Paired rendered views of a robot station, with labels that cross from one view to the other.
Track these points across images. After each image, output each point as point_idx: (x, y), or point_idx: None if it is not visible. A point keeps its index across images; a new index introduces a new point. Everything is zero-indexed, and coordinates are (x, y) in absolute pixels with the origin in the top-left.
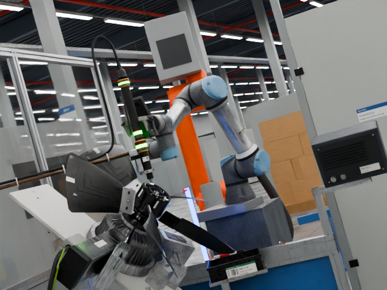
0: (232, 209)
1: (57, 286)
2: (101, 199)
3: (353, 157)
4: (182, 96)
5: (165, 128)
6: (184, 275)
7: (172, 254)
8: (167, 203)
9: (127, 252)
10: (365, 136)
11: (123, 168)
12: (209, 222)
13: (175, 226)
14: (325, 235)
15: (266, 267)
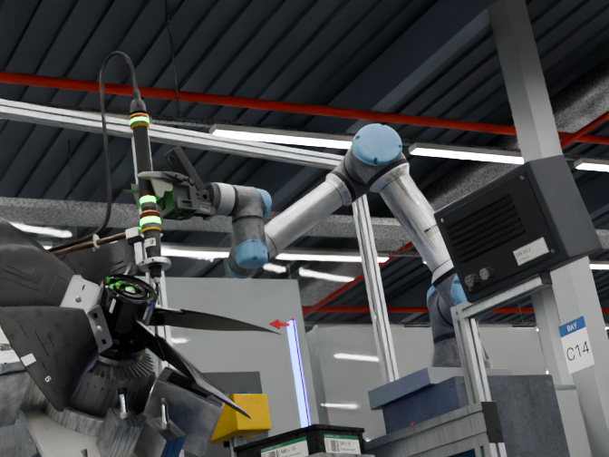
0: (412, 381)
1: None
2: (21, 288)
3: (500, 231)
4: (337, 169)
5: (241, 208)
6: (165, 443)
7: (178, 414)
8: (135, 306)
9: (1, 363)
10: (512, 182)
11: (127, 262)
12: (388, 410)
13: (165, 356)
14: (469, 404)
15: (329, 452)
